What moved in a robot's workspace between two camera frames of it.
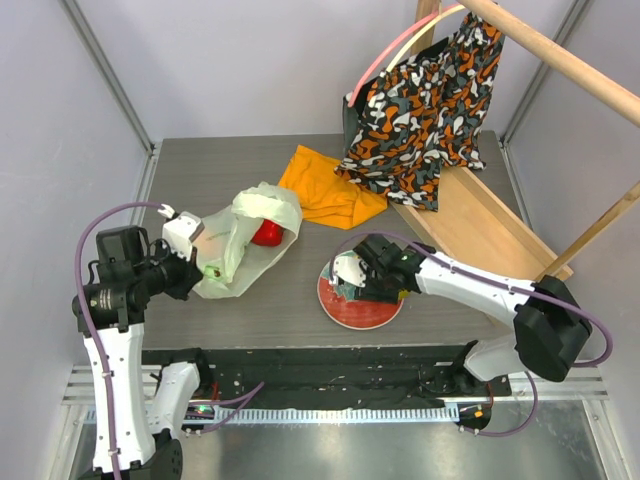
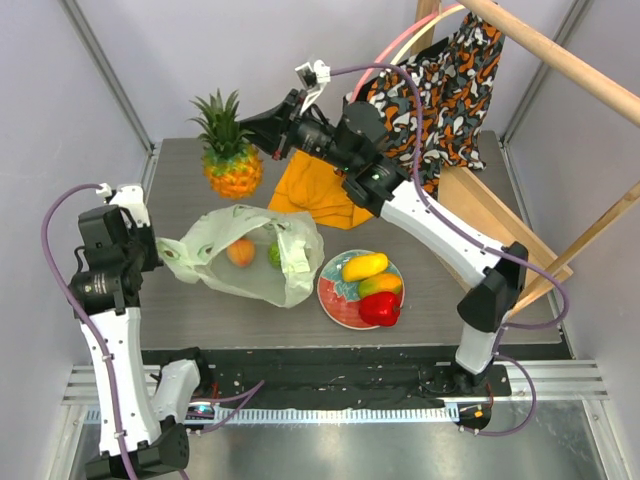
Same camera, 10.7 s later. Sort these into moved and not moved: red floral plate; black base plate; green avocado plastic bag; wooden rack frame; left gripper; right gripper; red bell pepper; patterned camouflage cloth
Moved: green avocado plastic bag; red bell pepper; left gripper; right gripper
Not moved: red floral plate; black base plate; wooden rack frame; patterned camouflage cloth
